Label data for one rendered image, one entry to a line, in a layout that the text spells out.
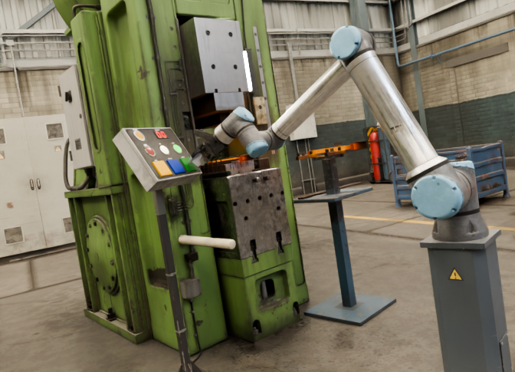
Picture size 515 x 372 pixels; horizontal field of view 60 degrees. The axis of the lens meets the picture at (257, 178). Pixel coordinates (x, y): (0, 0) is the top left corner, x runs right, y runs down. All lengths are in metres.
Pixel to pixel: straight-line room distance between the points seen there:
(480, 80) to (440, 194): 9.17
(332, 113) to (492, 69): 3.35
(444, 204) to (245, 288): 1.29
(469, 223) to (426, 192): 0.26
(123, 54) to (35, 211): 4.98
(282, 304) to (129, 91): 1.51
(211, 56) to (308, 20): 8.36
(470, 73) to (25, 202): 8.88
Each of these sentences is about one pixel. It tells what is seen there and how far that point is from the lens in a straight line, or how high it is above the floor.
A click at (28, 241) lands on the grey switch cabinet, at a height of 0.26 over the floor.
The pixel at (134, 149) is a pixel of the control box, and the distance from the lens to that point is 1.93.
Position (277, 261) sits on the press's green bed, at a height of 0.39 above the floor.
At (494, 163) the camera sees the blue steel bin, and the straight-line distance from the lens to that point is 6.26.
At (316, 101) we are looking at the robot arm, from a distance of 1.86.
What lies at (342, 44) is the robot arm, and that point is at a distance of 1.63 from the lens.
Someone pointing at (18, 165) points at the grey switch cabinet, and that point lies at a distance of 7.48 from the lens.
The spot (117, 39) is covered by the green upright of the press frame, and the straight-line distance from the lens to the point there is 2.83.
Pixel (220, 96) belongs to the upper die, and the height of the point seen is 1.35.
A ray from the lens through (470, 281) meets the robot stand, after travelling 1.73.
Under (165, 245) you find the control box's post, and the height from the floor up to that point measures 0.66.
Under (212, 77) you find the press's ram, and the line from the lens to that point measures 2.45.
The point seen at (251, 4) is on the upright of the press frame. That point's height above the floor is 1.93.
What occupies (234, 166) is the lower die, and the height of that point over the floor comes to 0.96.
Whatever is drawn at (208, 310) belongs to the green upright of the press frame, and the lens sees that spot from 2.56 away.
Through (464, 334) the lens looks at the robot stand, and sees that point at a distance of 1.81.
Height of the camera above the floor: 1.00
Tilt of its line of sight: 3 degrees down
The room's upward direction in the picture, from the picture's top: 9 degrees counter-clockwise
